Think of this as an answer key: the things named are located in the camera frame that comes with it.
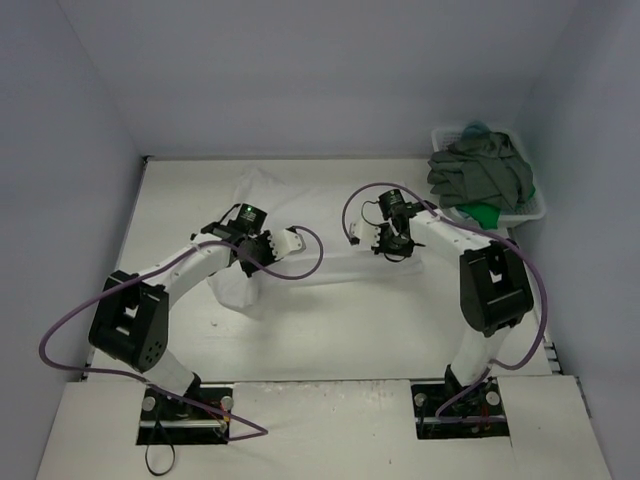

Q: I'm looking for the white t shirt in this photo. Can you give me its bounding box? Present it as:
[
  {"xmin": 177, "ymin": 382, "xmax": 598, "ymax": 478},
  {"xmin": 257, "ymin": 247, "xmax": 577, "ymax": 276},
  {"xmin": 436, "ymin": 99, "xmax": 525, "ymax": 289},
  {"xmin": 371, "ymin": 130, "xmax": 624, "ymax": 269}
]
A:
[{"xmin": 205, "ymin": 167, "xmax": 425, "ymax": 310}]

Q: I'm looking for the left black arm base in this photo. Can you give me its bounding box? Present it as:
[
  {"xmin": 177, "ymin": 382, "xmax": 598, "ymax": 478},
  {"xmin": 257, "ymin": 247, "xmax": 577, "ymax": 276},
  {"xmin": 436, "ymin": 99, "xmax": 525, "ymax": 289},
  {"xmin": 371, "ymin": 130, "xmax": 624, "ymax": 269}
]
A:
[{"xmin": 135, "ymin": 382, "xmax": 235, "ymax": 474}]

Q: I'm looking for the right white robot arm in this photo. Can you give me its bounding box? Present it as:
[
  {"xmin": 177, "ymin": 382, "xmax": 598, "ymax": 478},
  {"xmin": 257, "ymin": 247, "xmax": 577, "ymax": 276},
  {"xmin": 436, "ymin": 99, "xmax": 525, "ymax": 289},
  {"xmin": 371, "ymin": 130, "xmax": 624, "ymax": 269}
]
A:
[{"xmin": 373, "ymin": 189, "xmax": 533, "ymax": 412}]

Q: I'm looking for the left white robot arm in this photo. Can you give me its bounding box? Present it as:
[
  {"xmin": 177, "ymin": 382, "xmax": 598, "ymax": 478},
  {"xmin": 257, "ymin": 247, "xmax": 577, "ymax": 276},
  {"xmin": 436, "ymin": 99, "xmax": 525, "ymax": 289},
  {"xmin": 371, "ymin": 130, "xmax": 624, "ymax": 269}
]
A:
[{"xmin": 88, "ymin": 203, "xmax": 275, "ymax": 420}]

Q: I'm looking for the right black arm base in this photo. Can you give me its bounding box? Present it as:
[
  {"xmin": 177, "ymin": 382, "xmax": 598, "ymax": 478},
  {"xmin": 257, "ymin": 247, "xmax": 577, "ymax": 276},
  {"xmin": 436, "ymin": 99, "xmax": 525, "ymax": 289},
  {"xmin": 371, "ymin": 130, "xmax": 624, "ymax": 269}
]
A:
[{"xmin": 411, "ymin": 379, "xmax": 510, "ymax": 440}]

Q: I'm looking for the green t shirt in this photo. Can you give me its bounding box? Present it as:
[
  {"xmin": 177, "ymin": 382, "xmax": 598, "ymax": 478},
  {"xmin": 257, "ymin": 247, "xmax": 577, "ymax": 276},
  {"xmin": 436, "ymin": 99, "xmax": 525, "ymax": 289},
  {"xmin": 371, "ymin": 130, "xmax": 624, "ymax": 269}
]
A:
[{"xmin": 454, "ymin": 188, "xmax": 539, "ymax": 230}]

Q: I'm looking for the white plastic basket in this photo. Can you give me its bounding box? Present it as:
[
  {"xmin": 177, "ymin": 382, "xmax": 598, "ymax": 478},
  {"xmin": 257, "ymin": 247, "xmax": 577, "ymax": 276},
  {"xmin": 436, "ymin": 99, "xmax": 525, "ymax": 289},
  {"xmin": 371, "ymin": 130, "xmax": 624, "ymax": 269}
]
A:
[{"xmin": 427, "ymin": 122, "xmax": 546, "ymax": 230}]

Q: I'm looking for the grey t shirt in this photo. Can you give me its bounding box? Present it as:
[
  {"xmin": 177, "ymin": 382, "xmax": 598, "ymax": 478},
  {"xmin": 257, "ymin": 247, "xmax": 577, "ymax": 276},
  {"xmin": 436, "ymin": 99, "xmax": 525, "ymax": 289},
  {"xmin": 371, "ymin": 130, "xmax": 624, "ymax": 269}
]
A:
[{"xmin": 427, "ymin": 131, "xmax": 535, "ymax": 211}]

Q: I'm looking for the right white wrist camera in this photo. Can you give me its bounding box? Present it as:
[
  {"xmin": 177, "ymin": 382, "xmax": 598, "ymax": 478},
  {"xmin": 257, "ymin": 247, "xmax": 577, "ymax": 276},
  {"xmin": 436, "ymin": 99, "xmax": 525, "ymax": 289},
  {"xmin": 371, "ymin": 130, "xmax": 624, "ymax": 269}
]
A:
[{"xmin": 348, "ymin": 219, "xmax": 381, "ymax": 249}]

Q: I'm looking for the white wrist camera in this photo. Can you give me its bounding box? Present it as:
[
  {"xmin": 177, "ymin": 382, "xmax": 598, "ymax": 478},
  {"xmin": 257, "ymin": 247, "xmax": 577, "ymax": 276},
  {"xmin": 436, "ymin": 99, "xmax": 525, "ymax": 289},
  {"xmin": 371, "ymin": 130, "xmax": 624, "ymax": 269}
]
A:
[
  {"xmin": 348, "ymin": 219, "xmax": 381, "ymax": 249},
  {"xmin": 268, "ymin": 227, "xmax": 306, "ymax": 261}
]

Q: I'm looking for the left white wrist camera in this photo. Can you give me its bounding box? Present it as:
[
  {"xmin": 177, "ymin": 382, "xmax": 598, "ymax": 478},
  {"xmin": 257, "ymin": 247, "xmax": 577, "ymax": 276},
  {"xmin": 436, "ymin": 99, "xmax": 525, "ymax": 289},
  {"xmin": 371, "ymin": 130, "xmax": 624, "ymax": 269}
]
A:
[{"xmin": 268, "ymin": 227, "xmax": 306, "ymax": 261}]

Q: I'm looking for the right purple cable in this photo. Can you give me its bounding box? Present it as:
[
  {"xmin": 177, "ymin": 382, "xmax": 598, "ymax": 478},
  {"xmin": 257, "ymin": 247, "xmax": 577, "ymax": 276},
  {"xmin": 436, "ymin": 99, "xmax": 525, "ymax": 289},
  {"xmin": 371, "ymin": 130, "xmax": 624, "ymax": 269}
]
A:
[{"xmin": 341, "ymin": 182, "xmax": 549, "ymax": 424}]

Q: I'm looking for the purple cable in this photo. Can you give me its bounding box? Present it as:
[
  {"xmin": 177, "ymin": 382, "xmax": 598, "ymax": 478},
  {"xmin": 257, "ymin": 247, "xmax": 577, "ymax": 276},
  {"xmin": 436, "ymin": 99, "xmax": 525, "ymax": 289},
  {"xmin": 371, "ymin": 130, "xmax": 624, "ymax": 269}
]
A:
[
  {"xmin": 38, "ymin": 224, "xmax": 325, "ymax": 442},
  {"xmin": 341, "ymin": 182, "xmax": 549, "ymax": 424}
]

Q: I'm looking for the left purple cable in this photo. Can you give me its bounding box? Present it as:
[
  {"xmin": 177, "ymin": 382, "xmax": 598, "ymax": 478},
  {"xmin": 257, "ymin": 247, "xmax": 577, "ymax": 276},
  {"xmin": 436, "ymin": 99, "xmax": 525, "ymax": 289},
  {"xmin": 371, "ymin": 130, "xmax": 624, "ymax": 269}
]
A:
[{"xmin": 38, "ymin": 224, "xmax": 325, "ymax": 442}]

